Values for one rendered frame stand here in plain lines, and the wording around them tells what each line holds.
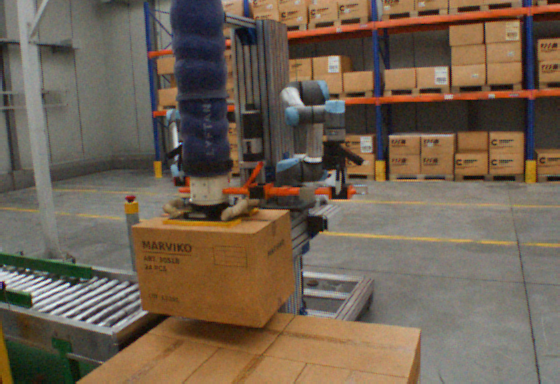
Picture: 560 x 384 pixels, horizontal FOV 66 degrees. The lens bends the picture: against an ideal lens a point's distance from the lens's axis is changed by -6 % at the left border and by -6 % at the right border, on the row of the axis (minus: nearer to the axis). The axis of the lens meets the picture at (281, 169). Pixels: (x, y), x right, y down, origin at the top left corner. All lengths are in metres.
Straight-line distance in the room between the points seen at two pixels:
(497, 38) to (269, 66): 6.62
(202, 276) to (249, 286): 0.22
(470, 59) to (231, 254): 7.40
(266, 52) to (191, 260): 1.22
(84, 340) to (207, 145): 1.11
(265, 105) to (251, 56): 0.29
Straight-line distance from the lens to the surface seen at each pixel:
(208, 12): 1.99
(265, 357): 1.99
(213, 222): 1.94
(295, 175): 2.36
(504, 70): 8.78
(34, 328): 2.67
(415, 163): 8.89
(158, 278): 2.10
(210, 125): 1.95
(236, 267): 1.88
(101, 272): 3.14
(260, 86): 2.60
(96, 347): 2.36
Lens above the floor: 1.55
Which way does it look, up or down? 8 degrees down
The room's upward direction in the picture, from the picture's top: 3 degrees counter-clockwise
